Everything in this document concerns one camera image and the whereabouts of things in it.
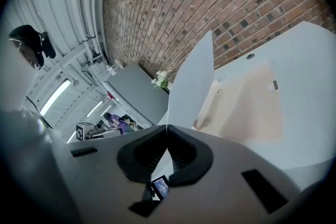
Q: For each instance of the short ceiling lamp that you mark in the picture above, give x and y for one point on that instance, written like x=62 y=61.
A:
x=94 y=108

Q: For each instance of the long ceiling lamp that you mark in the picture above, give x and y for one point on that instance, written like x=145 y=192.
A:
x=55 y=97

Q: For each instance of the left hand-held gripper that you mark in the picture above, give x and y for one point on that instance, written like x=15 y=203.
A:
x=84 y=131

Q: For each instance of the white A4 paper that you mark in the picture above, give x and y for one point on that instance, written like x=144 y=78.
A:
x=191 y=86

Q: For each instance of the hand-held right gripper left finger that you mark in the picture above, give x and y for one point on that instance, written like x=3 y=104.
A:
x=105 y=165

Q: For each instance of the white ceiling pipe bundle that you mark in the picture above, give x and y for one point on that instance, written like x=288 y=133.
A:
x=92 y=8

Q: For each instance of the small red object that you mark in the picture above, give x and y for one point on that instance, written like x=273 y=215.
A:
x=111 y=95

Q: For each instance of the black head-worn camera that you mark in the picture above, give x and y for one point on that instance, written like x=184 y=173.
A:
x=48 y=44

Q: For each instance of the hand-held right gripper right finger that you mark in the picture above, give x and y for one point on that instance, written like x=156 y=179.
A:
x=225 y=170

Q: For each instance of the grey cabinet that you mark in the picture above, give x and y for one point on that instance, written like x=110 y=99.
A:
x=139 y=91

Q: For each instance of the white flower bouquet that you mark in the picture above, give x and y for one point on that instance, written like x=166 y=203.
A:
x=161 y=80

